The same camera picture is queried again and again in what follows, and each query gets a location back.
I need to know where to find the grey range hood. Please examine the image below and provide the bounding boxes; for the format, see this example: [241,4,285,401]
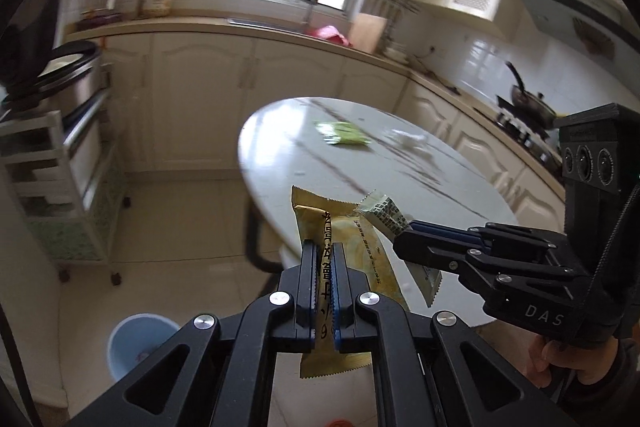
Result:
[511,0,627,58]

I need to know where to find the white shelf cart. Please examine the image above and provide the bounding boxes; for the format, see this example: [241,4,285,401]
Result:
[0,62,132,282]

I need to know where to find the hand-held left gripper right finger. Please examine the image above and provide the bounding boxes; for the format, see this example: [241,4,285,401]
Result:
[332,243,576,427]

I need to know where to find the yellow snack wrapper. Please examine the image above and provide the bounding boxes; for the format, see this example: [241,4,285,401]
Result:
[291,186,411,379]

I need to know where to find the steel kitchen sink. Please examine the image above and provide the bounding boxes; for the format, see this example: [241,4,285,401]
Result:
[229,18,312,34]

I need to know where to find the stacked white bowls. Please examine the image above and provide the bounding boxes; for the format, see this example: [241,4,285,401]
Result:
[384,41,412,64]

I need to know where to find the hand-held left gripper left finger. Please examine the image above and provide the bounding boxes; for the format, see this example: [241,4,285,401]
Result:
[65,242,322,427]

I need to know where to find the round marble table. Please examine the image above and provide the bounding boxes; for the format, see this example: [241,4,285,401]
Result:
[237,96,521,329]

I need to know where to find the clear plastic wrapper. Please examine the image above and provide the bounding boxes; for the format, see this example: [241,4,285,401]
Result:
[382,129,432,158]

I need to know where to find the cream base cabinets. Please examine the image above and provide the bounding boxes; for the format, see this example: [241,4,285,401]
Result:
[65,19,568,219]

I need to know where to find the red cloth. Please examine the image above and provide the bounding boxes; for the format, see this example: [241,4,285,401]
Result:
[307,26,352,46]

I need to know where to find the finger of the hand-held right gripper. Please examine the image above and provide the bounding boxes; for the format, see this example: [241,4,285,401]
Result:
[392,229,587,304]
[410,219,557,254]

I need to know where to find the grey green snack wrapper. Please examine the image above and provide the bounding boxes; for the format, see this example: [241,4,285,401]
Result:
[355,190,444,308]

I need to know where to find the person's right forearm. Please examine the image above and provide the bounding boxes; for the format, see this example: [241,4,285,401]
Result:
[550,337,640,410]

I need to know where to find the wooden cutting board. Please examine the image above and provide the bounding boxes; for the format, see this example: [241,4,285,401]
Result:
[348,13,389,56]

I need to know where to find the metal sink faucet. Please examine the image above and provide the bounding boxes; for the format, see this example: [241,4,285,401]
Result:
[295,0,322,34]

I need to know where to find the dark wok with handle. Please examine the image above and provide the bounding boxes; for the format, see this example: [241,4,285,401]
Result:
[505,62,560,128]

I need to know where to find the purple item on counter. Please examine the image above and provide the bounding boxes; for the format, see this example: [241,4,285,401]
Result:
[79,9,124,28]

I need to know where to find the person's right hand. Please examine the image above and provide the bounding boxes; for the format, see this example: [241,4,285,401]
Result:
[525,334,621,392]

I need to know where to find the blue plastic bin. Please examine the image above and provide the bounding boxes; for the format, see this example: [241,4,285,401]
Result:
[107,314,184,383]

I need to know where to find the steel rice cooker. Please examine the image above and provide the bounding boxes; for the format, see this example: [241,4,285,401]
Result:
[0,0,102,108]

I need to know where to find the black gas stove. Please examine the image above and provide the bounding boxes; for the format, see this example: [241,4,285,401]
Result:
[472,104,565,174]

